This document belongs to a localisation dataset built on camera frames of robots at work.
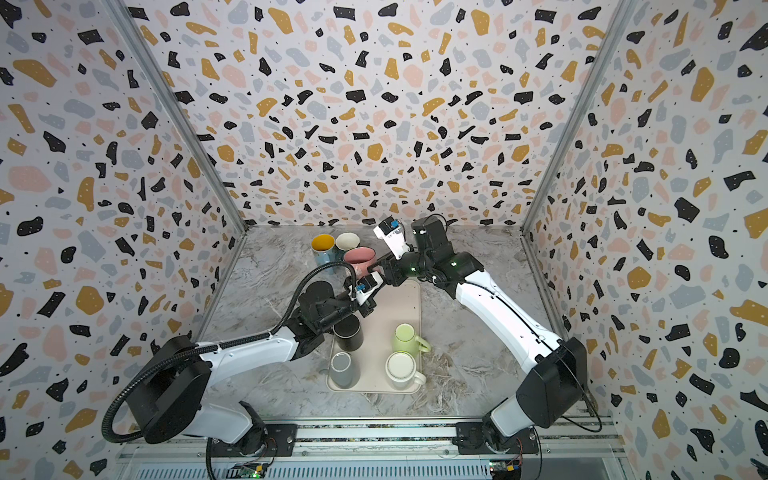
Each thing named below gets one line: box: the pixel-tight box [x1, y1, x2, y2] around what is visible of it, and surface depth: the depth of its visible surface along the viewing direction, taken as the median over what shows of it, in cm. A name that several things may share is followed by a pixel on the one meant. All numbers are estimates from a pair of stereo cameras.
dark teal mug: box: [334, 232, 361, 261], surface depth 106 cm
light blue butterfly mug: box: [311, 234, 335, 275], surface depth 103 cm
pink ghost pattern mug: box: [344, 246, 377, 279], surface depth 81 cm
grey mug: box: [318, 351, 361, 389], surface depth 80 cm
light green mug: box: [394, 323, 432, 357], surface depth 84 cm
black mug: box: [332, 313, 364, 351], surface depth 85 cm
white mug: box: [385, 350, 427, 390], surface depth 80 cm
